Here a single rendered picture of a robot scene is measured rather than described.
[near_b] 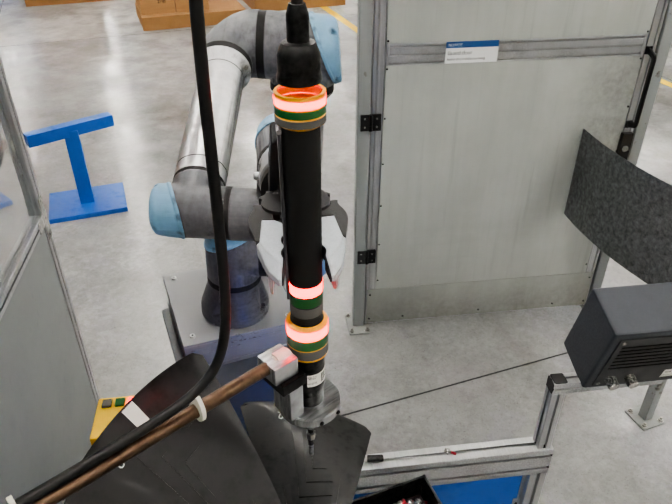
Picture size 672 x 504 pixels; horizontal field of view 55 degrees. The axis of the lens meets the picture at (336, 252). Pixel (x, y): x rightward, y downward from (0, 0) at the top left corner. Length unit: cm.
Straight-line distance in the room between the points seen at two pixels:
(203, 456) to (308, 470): 26
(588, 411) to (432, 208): 104
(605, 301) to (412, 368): 168
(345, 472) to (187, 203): 46
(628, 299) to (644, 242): 132
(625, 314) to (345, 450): 57
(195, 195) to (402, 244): 201
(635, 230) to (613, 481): 92
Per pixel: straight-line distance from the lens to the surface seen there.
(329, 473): 101
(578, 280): 327
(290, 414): 71
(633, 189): 261
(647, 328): 129
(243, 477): 82
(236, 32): 114
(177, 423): 62
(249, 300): 139
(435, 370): 288
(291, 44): 52
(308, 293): 62
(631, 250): 268
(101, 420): 130
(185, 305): 149
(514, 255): 304
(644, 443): 284
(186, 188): 90
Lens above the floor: 199
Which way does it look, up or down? 34 degrees down
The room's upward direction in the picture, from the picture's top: straight up
